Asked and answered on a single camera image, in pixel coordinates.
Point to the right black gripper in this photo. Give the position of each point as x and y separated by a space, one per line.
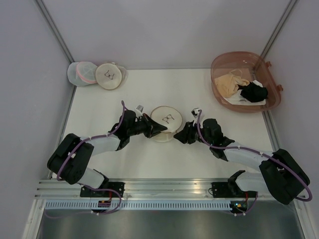
187 133

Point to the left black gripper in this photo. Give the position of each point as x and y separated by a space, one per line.
149 128

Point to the beige round mesh laundry bag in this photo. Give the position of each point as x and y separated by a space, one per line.
168 117

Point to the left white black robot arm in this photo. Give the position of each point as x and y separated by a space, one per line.
71 158

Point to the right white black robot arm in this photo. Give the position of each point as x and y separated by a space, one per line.
276 173

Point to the beige bra in basket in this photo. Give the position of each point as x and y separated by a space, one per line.
228 84

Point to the beige mesh bag at back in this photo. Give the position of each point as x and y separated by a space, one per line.
110 75

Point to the white pink-trim mesh laundry bag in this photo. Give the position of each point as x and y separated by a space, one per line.
82 73

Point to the white garment in basket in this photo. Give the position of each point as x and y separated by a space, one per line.
238 100

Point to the brown translucent plastic basket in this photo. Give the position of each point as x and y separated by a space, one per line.
254 68

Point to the black garment in basket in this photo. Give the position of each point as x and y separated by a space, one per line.
253 93

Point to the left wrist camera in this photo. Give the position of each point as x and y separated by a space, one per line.
139 110

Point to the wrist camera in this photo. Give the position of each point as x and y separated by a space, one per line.
195 112
139 110

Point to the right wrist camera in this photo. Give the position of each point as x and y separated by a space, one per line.
195 112

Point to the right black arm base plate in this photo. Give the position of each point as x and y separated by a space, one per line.
224 190

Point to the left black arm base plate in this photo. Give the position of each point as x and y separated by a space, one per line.
107 190

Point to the white slotted cable duct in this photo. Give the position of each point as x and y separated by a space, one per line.
219 205

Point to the aluminium front rail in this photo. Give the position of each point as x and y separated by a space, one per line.
135 189

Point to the right aluminium frame post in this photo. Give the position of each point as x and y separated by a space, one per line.
279 27

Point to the aluminium frame post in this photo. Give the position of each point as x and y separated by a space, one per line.
54 29
279 27

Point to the left aluminium frame post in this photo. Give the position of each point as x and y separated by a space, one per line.
54 29

